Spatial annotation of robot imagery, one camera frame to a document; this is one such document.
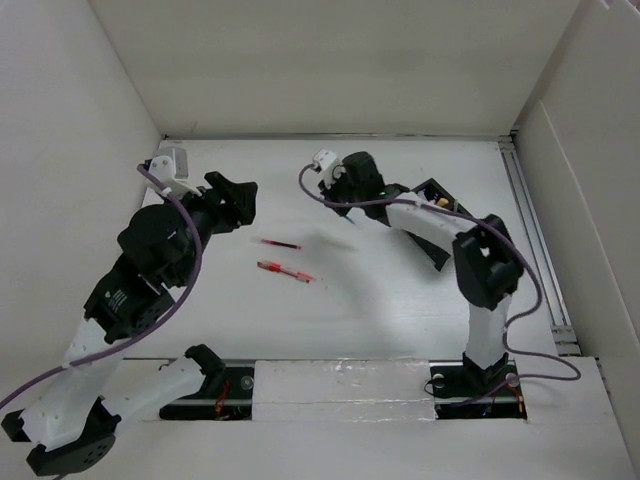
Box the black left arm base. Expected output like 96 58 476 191
159 344 255 421

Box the pink ink refill pen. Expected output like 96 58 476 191
254 238 302 250

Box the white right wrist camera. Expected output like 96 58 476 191
312 149 346 189

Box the aluminium side rail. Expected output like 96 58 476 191
498 137 582 357

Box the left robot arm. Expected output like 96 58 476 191
1 172 258 479

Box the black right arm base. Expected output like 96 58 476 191
423 360 527 420

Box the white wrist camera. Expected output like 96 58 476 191
143 147 204 199
312 149 346 189

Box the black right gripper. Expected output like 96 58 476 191
319 167 366 216

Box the black desk organizer box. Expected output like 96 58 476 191
407 178 471 272

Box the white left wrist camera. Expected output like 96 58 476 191
143 147 204 199

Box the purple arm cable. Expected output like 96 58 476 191
0 164 204 480
298 162 584 409

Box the red gel pen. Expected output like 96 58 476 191
256 260 315 283

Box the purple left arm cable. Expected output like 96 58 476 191
0 164 204 480

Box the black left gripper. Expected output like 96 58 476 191
167 170 259 284

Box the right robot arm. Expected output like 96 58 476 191
312 149 523 394

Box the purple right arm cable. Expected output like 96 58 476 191
298 162 584 409

